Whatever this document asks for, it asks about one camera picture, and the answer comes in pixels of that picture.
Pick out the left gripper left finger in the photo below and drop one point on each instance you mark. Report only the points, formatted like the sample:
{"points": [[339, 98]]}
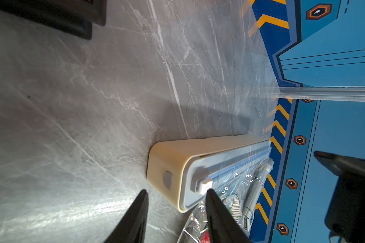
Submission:
{"points": [[132, 227]]}

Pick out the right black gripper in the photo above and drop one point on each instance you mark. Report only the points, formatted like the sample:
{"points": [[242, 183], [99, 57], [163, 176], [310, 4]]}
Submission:
{"points": [[345, 217]]}

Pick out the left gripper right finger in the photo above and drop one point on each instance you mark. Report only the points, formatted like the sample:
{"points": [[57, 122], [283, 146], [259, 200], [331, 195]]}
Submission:
{"points": [[221, 225]]}

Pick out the cream plastic wrap dispenser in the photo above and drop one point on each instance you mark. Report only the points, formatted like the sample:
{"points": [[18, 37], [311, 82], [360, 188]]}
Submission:
{"points": [[183, 170]]}

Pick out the clear plastic wrap sheet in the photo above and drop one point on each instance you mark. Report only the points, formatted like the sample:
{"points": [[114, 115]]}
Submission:
{"points": [[309, 188]]}

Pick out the striped ceramic plate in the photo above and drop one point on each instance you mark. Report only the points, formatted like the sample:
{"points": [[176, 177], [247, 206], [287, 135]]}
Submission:
{"points": [[233, 205]]}

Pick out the red strawberries pile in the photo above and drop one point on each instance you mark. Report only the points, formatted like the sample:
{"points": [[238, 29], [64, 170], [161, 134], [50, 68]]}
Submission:
{"points": [[205, 238]]}

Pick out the black white chessboard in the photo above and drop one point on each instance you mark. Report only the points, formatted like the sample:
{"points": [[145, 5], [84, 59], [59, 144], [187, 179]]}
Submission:
{"points": [[73, 17]]}

